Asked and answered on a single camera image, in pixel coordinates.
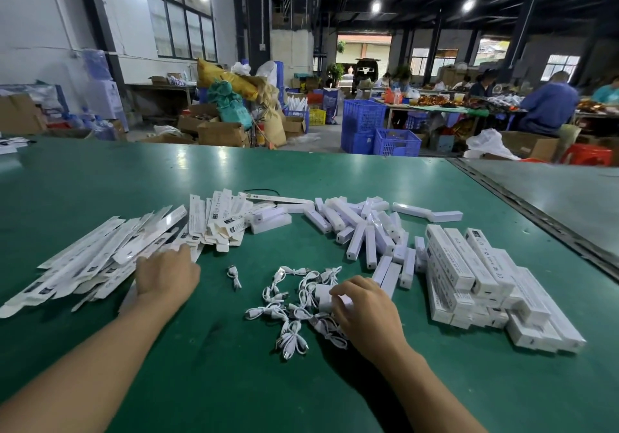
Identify person's left hand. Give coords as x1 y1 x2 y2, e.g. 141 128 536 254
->
135 244 202 310

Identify person's right hand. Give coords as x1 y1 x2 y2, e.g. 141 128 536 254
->
329 275 411 366

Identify small white plastic device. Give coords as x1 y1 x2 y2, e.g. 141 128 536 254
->
317 286 354 313

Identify person's right forearm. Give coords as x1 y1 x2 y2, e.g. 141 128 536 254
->
370 338 489 433

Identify person's left forearm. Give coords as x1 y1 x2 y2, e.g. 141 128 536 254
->
0 296 181 433

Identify pile of flat white sleeves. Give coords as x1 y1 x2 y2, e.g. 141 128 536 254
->
0 189 264 320

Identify pile of white plastic bars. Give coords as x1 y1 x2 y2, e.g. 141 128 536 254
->
249 197 464 299

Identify long white flat strip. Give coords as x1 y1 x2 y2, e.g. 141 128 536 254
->
246 193 315 206

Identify open cardboard box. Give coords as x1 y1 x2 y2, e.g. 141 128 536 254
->
197 121 249 148

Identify stack of white packed boxes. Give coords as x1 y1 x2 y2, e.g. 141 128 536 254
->
425 225 587 354

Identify brown paper bag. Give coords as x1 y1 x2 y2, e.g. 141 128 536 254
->
263 101 288 148

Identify green sack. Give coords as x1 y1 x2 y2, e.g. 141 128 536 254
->
207 81 253 132

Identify white water dispenser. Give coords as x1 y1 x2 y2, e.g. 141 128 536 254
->
88 80 125 120

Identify small cardboard box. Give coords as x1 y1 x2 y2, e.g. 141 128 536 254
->
282 115 307 139

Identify low blue plastic crate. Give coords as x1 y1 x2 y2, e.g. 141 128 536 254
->
373 128 423 158

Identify yellow sack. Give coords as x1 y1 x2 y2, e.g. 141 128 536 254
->
196 58 268 103

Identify tall blue plastic crate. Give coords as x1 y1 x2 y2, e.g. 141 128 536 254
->
340 99 388 155

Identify white paper sheets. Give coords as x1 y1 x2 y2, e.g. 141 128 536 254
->
0 136 31 156

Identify blue water bottle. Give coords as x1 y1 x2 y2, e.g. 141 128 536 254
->
82 49 113 82

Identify worn cardboard box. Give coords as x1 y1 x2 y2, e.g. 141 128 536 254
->
0 93 47 135

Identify large black-framed window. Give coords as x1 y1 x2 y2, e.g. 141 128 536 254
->
146 0 218 62

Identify white plastic bag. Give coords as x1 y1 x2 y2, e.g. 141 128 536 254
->
463 128 521 161

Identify cluttered work table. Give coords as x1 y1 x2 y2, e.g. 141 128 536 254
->
375 90 529 131

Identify dark car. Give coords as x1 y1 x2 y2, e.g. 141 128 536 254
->
352 58 382 93

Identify black steel pillar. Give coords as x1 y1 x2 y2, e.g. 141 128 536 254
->
243 0 272 64

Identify large cardboard box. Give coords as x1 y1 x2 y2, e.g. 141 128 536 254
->
500 130 562 163

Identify red plastic stool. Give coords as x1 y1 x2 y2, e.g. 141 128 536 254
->
560 143 615 167

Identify small white-framed window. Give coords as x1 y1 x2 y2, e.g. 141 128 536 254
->
540 54 580 82

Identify heap of white charging cables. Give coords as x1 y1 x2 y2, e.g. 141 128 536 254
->
244 266 350 361

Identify metal rail strip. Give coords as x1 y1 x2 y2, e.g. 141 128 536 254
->
447 157 619 281

